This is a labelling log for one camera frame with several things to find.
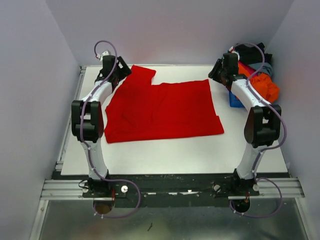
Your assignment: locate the red t shirt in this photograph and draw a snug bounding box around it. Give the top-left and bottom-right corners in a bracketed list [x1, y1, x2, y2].
[104, 65, 225, 144]

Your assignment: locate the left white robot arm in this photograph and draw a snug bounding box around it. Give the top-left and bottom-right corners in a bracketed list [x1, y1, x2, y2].
[71, 55, 132, 198]

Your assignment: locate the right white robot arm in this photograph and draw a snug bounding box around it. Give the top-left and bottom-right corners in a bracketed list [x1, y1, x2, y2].
[208, 52, 282, 196]

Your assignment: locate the pink t shirt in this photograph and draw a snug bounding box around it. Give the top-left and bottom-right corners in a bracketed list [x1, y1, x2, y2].
[246, 66, 256, 75]

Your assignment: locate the black t shirt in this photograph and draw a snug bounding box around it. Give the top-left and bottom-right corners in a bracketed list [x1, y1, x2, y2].
[235, 42, 273, 65]

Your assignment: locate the blue plastic bin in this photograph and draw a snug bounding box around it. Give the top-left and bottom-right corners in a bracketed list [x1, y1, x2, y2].
[228, 92, 245, 108]

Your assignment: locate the blue grey t shirt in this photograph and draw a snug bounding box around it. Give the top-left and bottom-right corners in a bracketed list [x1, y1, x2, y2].
[223, 51, 274, 76]

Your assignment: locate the orange t shirt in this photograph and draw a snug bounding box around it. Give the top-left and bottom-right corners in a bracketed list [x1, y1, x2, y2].
[238, 62, 280, 103]

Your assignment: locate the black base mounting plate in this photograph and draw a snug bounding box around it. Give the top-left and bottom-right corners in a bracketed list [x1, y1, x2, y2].
[82, 173, 260, 208]

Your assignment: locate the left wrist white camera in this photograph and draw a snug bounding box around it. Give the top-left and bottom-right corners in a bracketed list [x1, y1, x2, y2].
[97, 50, 111, 61]

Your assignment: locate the left aluminium side rail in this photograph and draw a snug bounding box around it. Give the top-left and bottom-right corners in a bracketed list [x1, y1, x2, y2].
[54, 66, 87, 172]

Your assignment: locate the aluminium frame rail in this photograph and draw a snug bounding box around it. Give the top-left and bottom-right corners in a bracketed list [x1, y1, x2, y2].
[40, 178, 305, 201]

